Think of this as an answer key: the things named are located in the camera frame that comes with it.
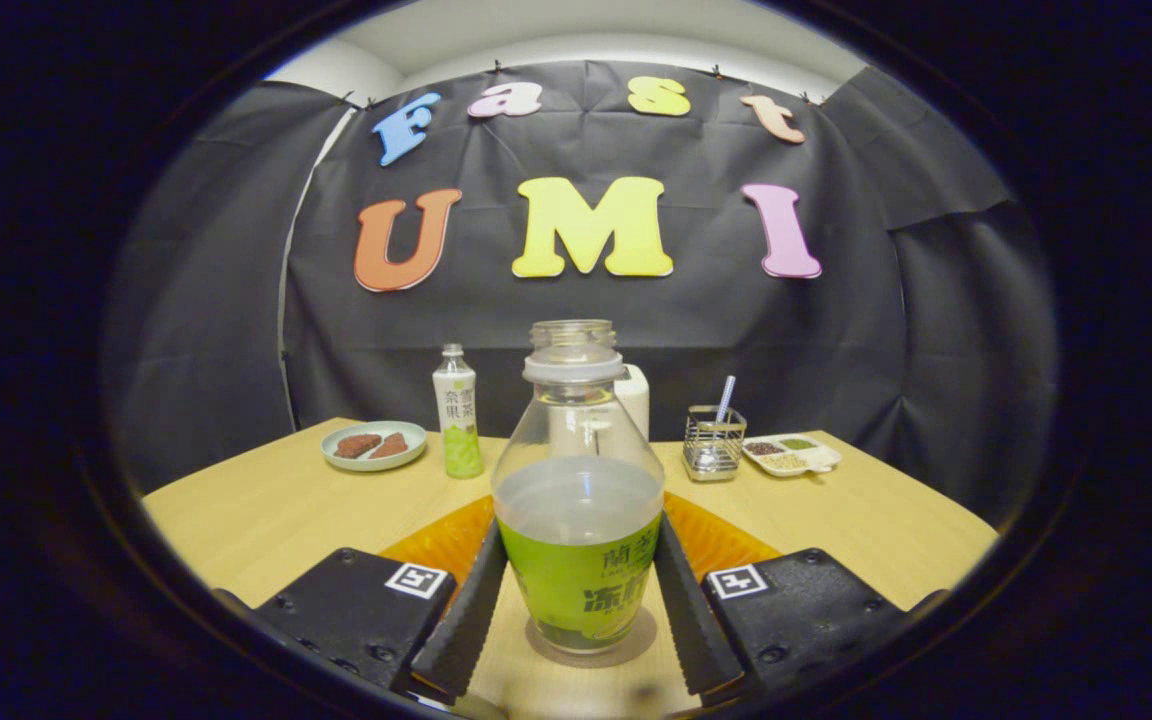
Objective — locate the pale green plate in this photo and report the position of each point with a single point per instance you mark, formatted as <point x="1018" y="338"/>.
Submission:
<point x="376" y="465"/>

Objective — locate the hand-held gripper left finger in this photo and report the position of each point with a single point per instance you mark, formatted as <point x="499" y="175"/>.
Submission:
<point x="466" y="620"/>

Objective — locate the capped green drink bottle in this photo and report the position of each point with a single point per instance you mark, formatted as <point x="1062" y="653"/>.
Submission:
<point x="458" y="450"/>

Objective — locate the white toaster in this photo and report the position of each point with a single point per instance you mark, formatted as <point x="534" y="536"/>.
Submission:
<point x="636" y="400"/>

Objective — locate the brown meat piece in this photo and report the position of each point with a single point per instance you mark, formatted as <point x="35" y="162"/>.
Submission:
<point x="392" y="447"/>
<point x="356" y="446"/>

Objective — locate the white straw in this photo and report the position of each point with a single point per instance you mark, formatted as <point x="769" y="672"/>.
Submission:
<point x="726" y="395"/>

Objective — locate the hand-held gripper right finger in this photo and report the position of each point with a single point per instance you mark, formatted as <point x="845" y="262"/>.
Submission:
<point x="696" y="620"/>

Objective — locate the round brown coaster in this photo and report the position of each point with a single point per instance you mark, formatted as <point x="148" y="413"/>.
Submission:
<point x="591" y="661"/>

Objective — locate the wooden table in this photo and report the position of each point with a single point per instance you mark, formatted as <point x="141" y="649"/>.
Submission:
<point x="886" y="540"/>

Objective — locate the white divided dish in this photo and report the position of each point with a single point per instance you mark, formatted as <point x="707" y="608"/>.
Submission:
<point x="821" y="460"/>

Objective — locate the juice bottle green label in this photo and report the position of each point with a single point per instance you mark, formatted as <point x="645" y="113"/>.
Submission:
<point x="581" y="590"/>

